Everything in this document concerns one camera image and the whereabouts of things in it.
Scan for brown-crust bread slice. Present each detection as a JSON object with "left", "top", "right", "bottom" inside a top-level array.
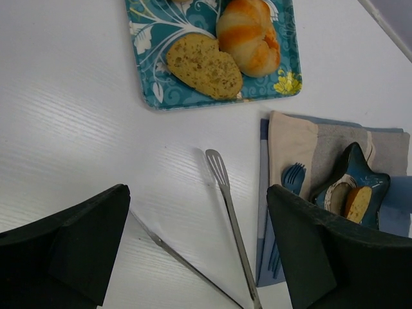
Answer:
[{"left": 344, "top": 186, "right": 372, "bottom": 223}]

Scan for oval tan bread slice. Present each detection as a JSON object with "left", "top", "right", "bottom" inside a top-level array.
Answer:
[{"left": 166, "top": 33, "right": 243, "bottom": 100}]

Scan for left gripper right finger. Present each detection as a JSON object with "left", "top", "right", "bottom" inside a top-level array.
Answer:
[{"left": 267, "top": 185, "right": 411, "bottom": 308}]

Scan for aluminium table edge rail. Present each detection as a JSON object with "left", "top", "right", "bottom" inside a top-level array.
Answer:
[{"left": 359, "top": 0, "right": 412, "bottom": 61}]

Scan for blue beige cloth placemat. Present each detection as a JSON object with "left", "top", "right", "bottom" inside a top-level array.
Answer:
[{"left": 256, "top": 111, "right": 411, "bottom": 287}]

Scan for teal floral serving tray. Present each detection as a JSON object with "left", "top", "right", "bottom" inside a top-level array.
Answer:
[{"left": 126, "top": 1, "right": 303, "bottom": 110}]

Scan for orange striped twisted roll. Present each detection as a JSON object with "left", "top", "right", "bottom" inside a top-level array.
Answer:
[{"left": 216, "top": 0, "right": 281, "bottom": 78}]

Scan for metal serving tongs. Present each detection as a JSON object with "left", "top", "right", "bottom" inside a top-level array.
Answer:
[{"left": 132, "top": 149, "right": 262, "bottom": 308}]

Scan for blue star-shaped plate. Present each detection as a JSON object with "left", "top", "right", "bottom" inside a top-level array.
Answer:
[{"left": 309, "top": 142, "right": 391, "bottom": 230}]

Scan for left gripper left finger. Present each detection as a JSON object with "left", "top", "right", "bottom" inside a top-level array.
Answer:
[{"left": 1, "top": 184, "right": 130, "bottom": 308}]

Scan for blue plastic fork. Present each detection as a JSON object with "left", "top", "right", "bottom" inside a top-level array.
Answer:
[{"left": 268, "top": 163, "right": 306, "bottom": 279}]

